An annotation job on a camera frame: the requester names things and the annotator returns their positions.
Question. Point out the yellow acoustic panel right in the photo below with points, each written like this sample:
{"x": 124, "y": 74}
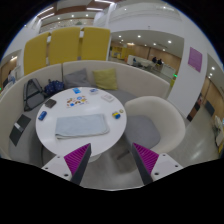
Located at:
{"x": 95, "y": 43}

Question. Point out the yellow acoustic panel middle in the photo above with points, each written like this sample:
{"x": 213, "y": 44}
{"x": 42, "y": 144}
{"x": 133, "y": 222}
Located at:
{"x": 64, "y": 44}

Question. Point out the grey seat cushion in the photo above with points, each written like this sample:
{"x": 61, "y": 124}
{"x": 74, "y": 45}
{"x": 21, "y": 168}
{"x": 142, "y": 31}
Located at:
{"x": 141, "y": 130}

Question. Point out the round white table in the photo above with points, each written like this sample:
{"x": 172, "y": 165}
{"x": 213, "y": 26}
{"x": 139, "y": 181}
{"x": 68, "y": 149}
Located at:
{"x": 96, "y": 105}

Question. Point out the purple wall poster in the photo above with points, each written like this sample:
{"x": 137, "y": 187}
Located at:
{"x": 195, "y": 59}

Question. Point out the white tub armchair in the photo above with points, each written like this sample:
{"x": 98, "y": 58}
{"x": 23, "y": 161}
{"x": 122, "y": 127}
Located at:
{"x": 165, "y": 117}

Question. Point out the yellow-green pillow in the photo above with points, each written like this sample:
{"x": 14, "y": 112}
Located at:
{"x": 106, "y": 79}

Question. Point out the yellow acoustic panel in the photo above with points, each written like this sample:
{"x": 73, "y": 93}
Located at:
{"x": 35, "y": 52}
{"x": 95, "y": 43}
{"x": 64, "y": 44}

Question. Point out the grey backpack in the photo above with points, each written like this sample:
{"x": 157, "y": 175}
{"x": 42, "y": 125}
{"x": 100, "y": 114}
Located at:
{"x": 33, "y": 94}

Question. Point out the colourful sticker sheet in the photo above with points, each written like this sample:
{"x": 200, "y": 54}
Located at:
{"x": 76, "y": 101}

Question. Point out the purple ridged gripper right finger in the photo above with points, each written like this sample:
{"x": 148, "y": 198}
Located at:
{"x": 145, "y": 160}

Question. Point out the dark blue bag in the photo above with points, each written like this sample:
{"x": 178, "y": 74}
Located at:
{"x": 53, "y": 87}

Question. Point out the white card box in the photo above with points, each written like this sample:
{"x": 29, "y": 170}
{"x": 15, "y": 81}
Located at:
{"x": 107, "y": 97}

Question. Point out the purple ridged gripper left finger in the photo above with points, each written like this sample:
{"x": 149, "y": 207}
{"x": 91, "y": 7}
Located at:
{"x": 77, "y": 162}

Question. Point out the blue small box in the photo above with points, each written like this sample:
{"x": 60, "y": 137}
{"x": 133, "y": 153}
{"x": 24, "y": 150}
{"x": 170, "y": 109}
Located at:
{"x": 42, "y": 115}

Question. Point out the yellow acoustic panel left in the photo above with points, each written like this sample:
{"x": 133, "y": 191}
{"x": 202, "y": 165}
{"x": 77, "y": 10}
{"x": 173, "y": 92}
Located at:
{"x": 35, "y": 52}

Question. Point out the small white blue card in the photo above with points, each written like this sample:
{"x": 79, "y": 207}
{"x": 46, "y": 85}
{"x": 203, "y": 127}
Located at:
{"x": 93, "y": 91}

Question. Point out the grey pillow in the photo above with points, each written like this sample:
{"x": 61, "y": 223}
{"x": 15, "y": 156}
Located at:
{"x": 76, "y": 79}

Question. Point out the black wallet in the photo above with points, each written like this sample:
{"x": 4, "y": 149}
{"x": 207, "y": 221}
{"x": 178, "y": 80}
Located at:
{"x": 50, "y": 103}

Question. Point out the blue yellow toy block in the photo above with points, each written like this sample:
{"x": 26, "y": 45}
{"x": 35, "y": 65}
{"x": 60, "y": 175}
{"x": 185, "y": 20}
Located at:
{"x": 116, "y": 115}

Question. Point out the light blue folded towel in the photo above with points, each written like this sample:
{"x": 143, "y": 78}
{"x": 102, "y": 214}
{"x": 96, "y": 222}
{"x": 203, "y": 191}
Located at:
{"x": 81, "y": 126}

